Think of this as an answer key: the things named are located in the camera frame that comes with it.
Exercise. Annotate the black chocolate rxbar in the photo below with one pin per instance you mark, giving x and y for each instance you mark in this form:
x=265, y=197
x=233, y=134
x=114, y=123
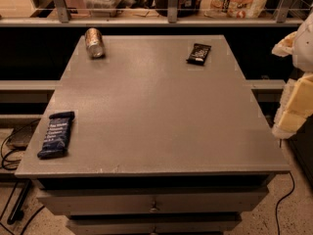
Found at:
x=199, y=54

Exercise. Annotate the metal drawer knob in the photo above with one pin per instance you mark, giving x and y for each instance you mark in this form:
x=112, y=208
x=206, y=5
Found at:
x=153, y=208

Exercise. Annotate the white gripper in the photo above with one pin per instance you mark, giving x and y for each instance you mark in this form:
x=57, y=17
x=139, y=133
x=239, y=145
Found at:
x=304, y=49

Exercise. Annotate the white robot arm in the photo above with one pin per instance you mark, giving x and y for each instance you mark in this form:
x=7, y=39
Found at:
x=302, y=58

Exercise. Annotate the grey drawer cabinet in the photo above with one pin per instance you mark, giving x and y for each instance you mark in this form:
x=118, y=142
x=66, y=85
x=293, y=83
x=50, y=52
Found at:
x=151, y=128

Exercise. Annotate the grey shelf rail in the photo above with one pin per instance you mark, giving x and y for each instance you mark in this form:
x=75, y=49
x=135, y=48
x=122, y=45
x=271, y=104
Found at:
x=73, y=13

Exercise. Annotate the dark power adapter box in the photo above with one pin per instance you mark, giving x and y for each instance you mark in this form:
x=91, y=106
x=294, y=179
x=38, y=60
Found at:
x=20, y=138

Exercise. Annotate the blue blueberry rxbar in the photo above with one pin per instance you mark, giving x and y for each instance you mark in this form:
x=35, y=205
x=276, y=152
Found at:
x=57, y=136

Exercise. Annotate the silver soda can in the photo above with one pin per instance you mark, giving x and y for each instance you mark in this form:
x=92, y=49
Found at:
x=94, y=43

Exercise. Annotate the colourful snack bag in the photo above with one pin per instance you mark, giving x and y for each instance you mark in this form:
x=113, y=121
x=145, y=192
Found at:
x=239, y=9

